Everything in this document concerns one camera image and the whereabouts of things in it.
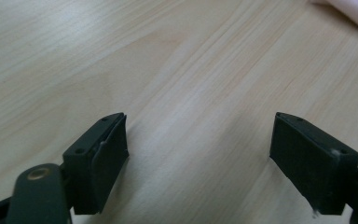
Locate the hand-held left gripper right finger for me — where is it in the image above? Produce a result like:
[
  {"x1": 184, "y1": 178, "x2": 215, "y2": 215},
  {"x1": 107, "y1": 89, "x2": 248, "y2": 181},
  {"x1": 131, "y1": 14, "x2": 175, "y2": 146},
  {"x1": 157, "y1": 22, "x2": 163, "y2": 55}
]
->
[{"x1": 268, "y1": 111, "x2": 358, "y2": 217}]

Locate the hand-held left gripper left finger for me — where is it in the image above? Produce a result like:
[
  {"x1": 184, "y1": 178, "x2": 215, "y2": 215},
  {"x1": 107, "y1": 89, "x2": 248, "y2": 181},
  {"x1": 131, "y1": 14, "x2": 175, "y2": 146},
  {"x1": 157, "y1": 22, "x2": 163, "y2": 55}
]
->
[{"x1": 62, "y1": 112, "x2": 131, "y2": 217}]

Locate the pink ankle sock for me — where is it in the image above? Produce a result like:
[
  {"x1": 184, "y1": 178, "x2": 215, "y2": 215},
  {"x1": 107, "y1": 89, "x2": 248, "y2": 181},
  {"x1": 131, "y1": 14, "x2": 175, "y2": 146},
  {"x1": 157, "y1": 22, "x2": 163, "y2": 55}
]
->
[{"x1": 309, "y1": 0, "x2": 358, "y2": 40}]

